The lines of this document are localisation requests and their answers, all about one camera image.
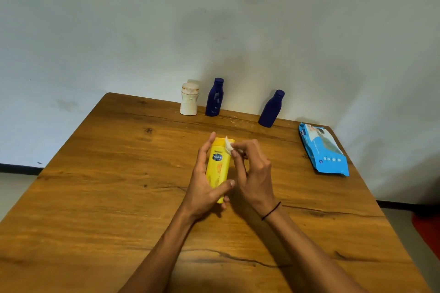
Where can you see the person's left hand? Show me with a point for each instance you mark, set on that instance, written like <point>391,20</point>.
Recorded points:
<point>199,190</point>

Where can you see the person's right hand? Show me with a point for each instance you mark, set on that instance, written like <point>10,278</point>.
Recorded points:
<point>255,179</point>

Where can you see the person's right thumb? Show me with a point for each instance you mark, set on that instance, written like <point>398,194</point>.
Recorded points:
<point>243,145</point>

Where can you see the person's left thumb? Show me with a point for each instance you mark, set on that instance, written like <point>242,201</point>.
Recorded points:
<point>222,188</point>

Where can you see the white wipe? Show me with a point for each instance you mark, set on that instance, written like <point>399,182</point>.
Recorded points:
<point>229,145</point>

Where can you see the yellow lotion bottle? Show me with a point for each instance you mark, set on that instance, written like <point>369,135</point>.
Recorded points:
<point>218,168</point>

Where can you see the person's left forearm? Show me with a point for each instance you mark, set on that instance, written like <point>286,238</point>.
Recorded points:
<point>160,255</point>

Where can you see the person's right forearm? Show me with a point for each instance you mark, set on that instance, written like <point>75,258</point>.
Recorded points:
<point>309,256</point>

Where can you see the dark blue plain bottle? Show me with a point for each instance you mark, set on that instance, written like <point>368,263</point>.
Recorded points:
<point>271,109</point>

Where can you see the black wrist band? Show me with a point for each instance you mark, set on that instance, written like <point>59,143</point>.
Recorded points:
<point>271,211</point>

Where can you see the dark blue labelled bottle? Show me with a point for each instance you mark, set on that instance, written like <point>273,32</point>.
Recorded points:
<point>215,97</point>

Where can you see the white bottle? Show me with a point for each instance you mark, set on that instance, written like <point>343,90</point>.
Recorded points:
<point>189,99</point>

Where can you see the blue wipes packet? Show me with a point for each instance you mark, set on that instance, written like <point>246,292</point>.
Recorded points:
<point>323,149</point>

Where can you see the red object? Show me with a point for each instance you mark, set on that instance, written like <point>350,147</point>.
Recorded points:
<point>428,231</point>

